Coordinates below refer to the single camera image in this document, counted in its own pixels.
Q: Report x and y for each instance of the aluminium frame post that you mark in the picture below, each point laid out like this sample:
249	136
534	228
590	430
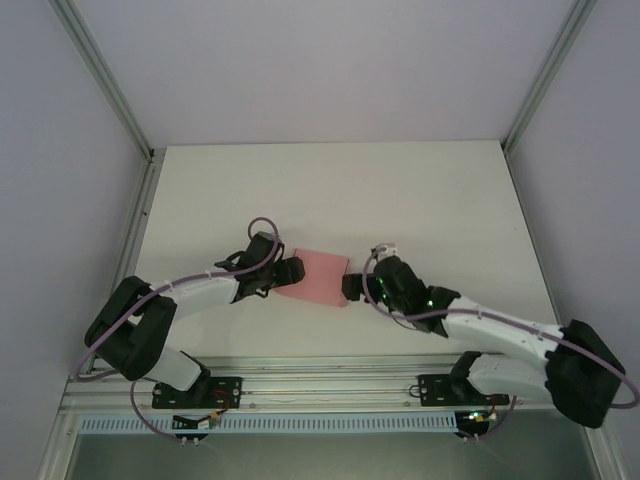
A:
545	75
111	85

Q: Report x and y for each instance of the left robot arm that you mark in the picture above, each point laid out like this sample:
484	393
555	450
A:
145	350

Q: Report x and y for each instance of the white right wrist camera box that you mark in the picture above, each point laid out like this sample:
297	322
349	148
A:
387	248

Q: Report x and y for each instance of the grey metal sheet panel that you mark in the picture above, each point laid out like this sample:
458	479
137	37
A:
325	457

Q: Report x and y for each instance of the pink cloth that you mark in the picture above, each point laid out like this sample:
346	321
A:
320	277

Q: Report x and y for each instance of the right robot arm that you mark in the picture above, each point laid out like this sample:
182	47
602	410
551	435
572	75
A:
585	380

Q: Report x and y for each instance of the aluminium mounting rail bed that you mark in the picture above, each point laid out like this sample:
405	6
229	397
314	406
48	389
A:
325	385

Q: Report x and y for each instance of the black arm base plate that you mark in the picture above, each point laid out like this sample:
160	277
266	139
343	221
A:
232	385
435	392

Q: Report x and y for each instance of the aluminium table side rail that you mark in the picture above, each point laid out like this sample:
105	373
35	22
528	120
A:
131	250

